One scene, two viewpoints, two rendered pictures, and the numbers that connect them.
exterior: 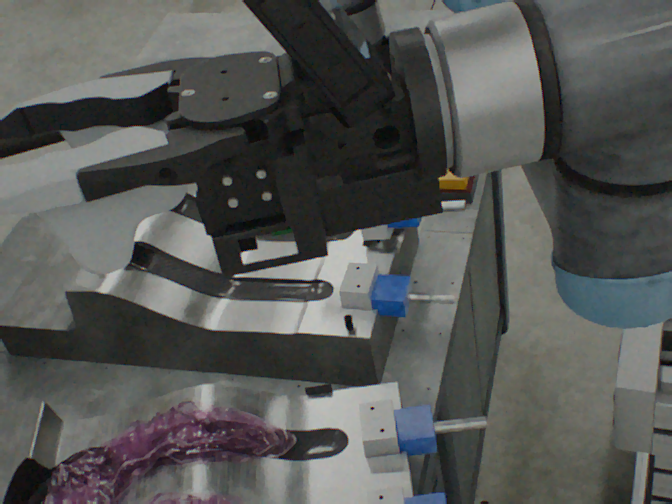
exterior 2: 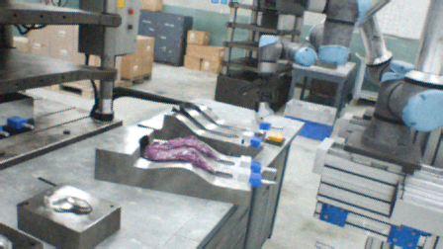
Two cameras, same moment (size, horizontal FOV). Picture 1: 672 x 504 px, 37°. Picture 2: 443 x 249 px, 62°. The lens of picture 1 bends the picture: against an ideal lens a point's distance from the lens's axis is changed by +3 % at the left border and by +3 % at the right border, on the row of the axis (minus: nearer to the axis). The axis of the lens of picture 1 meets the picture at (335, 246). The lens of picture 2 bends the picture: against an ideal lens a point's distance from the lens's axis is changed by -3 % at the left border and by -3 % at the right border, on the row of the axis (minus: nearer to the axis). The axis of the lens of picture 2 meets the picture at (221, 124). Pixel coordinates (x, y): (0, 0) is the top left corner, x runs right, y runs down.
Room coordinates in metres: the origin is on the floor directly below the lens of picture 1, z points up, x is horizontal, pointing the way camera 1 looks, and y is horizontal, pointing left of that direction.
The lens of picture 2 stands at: (-0.59, 0.14, 1.38)
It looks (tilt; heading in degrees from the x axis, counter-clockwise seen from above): 17 degrees down; 358
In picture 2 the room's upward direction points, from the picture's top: 8 degrees clockwise
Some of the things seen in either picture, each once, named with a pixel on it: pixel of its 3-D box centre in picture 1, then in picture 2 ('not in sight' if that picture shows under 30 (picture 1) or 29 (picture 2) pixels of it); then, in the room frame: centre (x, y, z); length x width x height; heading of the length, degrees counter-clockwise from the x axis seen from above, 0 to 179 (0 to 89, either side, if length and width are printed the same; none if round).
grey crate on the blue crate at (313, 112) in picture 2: not in sight; (310, 112); (4.00, -1.11, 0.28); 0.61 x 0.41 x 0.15; 67
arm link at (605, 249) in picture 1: (615, 200); (333, 41); (0.40, -0.16, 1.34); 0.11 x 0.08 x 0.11; 0
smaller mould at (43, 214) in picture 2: not in sight; (69, 216); (0.22, 0.45, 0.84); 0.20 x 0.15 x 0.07; 68
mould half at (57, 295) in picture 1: (210, 261); (203, 128); (0.97, 0.17, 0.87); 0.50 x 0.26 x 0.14; 68
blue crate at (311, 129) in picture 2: not in sight; (308, 124); (4.00, -1.10, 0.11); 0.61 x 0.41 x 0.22; 67
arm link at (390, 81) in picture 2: not in sight; (398, 94); (0.51, -0.42, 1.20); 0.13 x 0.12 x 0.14; 0
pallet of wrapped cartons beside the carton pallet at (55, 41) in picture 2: not in sight; (75, 55); (4.78, 2.20, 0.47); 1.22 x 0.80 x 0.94; 71
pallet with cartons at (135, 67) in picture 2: not in sight; (111, 55); (5.76, 1.95, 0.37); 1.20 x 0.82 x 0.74; 75
